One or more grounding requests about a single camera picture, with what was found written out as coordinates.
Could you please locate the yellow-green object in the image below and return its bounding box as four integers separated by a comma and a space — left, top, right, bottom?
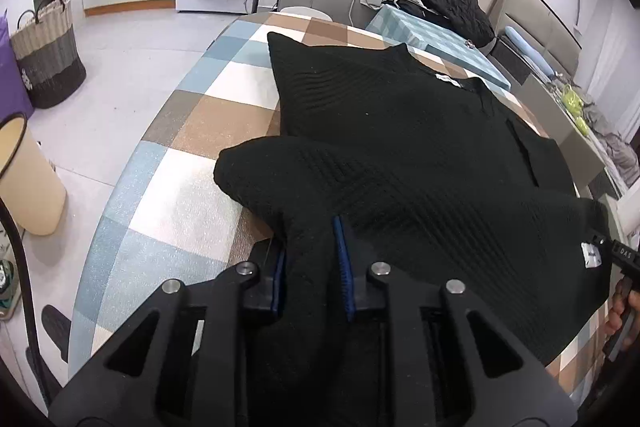
561, 84, 590, 132

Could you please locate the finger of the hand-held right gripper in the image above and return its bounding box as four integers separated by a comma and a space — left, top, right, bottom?
590, 233, 608, 265

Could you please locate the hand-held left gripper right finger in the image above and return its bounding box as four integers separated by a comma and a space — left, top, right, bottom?
332, 214, 581, 427

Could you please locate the black cable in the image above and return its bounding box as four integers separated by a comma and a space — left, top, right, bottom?
0, 199, 51, 408

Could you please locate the green patterned object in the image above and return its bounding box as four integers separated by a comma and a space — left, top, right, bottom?
0, 259, 23, 320

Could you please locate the beige chair back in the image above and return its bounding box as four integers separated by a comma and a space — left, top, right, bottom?
580, 172, 626, 210

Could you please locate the purple bag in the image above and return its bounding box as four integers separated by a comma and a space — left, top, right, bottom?
0, 9, 35, 120

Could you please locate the black slipper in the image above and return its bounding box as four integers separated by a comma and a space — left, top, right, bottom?
41, 304, 73, 363

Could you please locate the white round stool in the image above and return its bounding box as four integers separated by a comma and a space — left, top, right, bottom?
279, 6, 332, 20

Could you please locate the light blue pillow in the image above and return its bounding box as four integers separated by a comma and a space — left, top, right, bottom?
502, 26, 556, 78

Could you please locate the woven laundry basket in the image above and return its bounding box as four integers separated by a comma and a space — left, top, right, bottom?
10, 0, 87, 109

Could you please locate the plaid tablecloth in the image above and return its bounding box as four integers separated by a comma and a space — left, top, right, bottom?
67, 9, 616, 408

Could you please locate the cream waste bin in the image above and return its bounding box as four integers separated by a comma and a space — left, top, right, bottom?
0, 113, 67, 236

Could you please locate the person's right hand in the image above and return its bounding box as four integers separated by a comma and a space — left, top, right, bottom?
603, 292, 640, 343

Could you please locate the black knit sweater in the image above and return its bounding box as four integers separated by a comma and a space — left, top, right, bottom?
214, 32, 617, 427

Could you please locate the white curtain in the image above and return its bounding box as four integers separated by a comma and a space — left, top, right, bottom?
580, 0, 640, 142

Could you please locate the teal plaid cloth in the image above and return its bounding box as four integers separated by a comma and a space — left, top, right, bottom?
365, 4, 512, 92

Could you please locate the black quilted jacket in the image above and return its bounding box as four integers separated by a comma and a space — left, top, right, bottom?
389, 0, 496, 48

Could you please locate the grey crumpled cloth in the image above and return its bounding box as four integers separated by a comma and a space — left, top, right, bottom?
585, 99, 640, 185

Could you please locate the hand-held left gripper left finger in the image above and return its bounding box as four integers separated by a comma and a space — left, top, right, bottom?
47, 239, 288, 427

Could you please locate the beige side table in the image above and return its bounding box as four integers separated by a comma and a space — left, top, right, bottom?
517, 72, 608, 185

